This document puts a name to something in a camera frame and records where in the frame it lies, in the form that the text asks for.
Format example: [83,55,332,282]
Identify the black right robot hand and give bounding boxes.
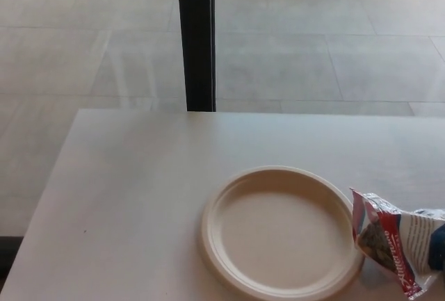
[426,222,445,272]

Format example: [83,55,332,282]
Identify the red white sunflower seed bag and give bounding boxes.
[349,186,445,298]

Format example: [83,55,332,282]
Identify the round beige paper plate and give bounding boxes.
[200,165,366,301]

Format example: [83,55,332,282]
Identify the black vertical window post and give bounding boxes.
[176,0,217,113]

